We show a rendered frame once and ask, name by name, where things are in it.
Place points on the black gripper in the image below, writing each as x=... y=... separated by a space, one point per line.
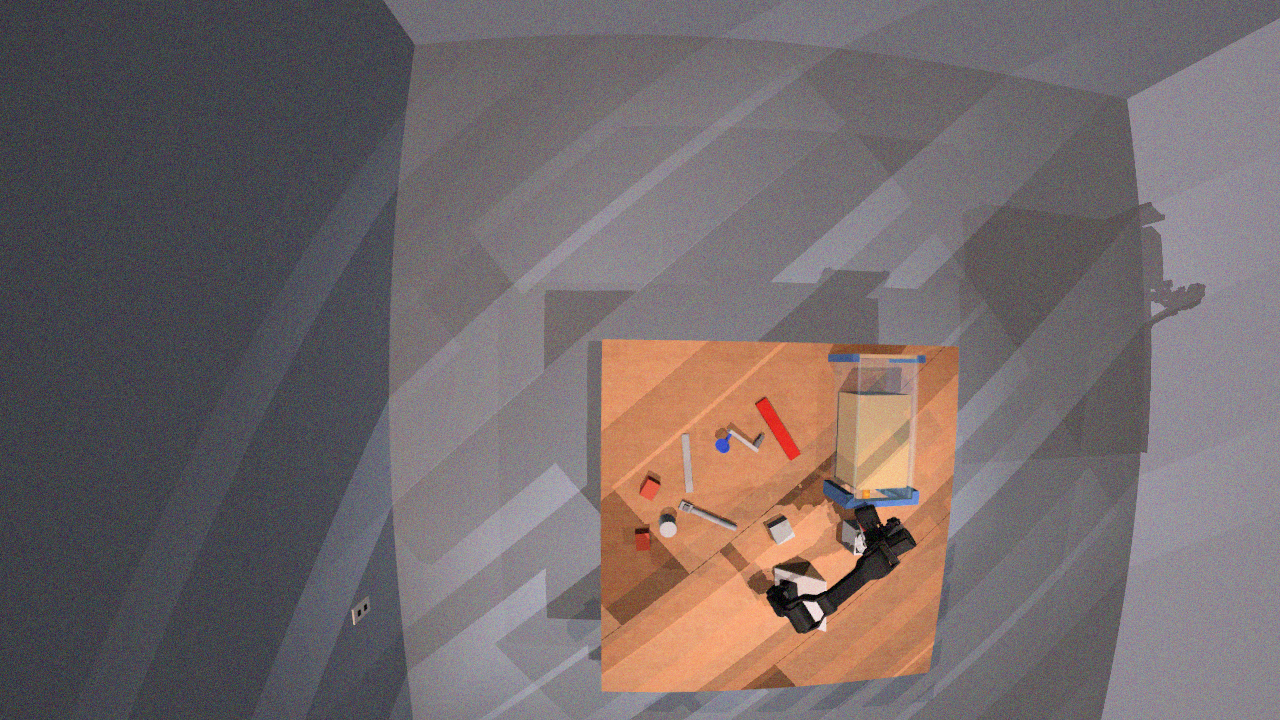
x=867 y=517

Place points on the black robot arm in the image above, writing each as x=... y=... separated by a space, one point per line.
x=873 y=564

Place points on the grey flat bar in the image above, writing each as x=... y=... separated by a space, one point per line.
x=687 y=463

